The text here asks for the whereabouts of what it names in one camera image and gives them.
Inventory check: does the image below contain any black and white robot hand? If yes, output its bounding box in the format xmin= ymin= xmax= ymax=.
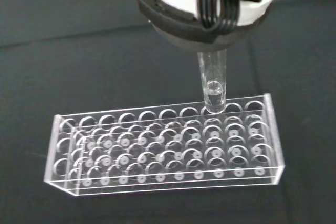
xmin=133 ymin=0 xmax=300 ymax=53

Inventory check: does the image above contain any clear acrylic test tube rack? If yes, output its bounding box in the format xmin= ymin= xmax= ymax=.
xmin=43 ymin=93 xmax=286 ymax=197

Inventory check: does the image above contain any black bench cloth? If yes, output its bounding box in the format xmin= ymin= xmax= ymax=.
xmin=0 ymin=0 xmax=336 ymax=224

